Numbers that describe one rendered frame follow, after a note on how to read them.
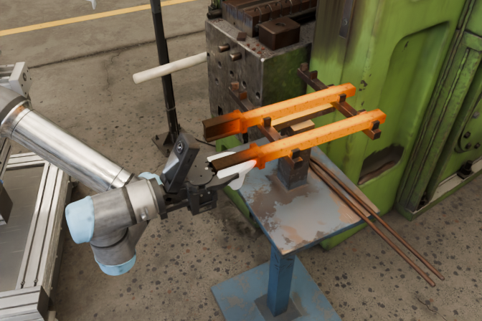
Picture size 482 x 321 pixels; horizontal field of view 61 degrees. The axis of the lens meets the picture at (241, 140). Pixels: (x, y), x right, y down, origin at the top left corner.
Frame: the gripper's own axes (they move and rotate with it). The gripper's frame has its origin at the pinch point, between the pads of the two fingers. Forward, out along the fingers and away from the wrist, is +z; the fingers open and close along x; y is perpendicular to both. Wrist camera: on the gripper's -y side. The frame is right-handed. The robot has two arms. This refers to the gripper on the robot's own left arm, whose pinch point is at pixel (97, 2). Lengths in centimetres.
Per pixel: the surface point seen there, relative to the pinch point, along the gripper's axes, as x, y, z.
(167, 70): 5.6, -23.9, 30.8
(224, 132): 98, -35, -6
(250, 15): 37, -54, -6
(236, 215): 42, -48, 93
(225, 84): 33, -46, 24
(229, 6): 25, -49, -5
